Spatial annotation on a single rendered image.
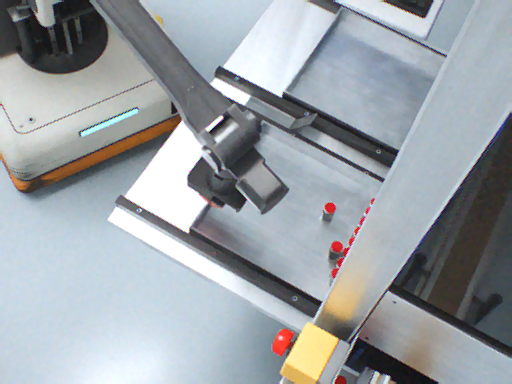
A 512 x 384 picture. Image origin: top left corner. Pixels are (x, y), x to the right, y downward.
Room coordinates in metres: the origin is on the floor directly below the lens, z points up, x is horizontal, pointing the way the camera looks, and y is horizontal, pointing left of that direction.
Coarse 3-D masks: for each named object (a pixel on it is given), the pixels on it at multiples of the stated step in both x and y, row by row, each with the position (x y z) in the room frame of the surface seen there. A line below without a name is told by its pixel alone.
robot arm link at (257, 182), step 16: (256, 128) 0.57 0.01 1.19; (208, 160) 0.53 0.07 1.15; (240, 160) 0.54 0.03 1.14; (256, 160) 0.54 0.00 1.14; (240, 176) 0.52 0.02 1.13; (256, 176) 0.52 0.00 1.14; (272, 176) 0.52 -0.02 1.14; (256, 192) 0.50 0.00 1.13; (272, 192) 0.50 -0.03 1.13; (256, 208) 0.49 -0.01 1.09
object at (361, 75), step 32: (352, 32) 1.05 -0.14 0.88; (384, 32) 1.05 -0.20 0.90; (320, 64) 0.95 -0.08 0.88; (352, 64) 0.97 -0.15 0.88; (384, 64) 0.98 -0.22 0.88; (416, 64) 1.00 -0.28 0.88; (288, 96) 0.84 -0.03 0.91; (320, 96) 0.87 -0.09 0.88; (352, 96) 0.89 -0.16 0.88; (384, 96) 0.90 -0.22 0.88; (416, 96) 0.92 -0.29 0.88; (352, 128) 0.79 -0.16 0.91; (384, 128) 0.83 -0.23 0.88
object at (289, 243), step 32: (288, 160) 0.71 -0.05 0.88; (320, 160) 0.72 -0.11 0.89; (288, 192) 0.65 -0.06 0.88; (320, 192) 0.66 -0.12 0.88; (352, 192) 0.67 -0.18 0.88; (192, 224) 0.53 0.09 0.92; (224, 224) 0.56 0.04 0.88; (256, 224) 0.57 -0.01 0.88; (288, 224) 0.58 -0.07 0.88; (320, 224) 0.59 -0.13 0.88; (352, 224) 0.60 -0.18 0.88; (256, 256) 0.51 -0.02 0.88; (288, 256) 0.52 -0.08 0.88; (320, 256) 0.53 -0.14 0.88; (288, 288) 0.46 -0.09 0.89; (320, 288) 0.47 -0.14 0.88
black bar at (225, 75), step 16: (224, 80) 0.86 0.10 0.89; (240, 80) 0.86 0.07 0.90; (256, 96) 0.84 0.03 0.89; (272, 96) 0.84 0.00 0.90; (288, 112) 0.81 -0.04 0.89; (304, 112) 0.81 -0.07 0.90; (320, 128) 0.79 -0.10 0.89; (336, 128) 0.79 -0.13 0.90; (352, 144) 0.77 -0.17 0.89; (368, 144) 0.77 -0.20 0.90; (384, 160) 0.74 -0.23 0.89
